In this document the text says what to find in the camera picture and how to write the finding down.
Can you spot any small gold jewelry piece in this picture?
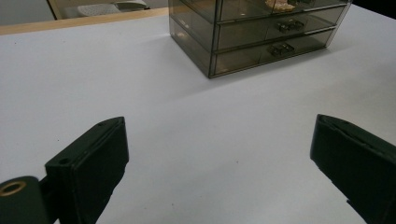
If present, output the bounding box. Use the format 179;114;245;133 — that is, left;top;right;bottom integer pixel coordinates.
265;0;296;13

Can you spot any white perforated object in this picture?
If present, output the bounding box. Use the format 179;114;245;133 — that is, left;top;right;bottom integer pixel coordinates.
76;3;121;18

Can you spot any smoky clear drawer organizer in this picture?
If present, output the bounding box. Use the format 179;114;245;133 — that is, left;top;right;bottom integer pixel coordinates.
167;0;353;79

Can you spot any smoky clear plastic drawer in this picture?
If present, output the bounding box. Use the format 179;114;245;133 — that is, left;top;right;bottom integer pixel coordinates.
213;29;336;77
217;0;350;23
216;6;347;51

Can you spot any grey white device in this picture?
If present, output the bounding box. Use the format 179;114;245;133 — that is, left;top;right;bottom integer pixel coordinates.
114;0;149;11

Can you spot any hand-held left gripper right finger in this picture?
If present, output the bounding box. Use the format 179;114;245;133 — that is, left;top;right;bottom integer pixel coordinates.
309;113;396;224

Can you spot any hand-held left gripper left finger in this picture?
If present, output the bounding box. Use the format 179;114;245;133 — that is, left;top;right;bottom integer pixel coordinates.
44;116;130;224

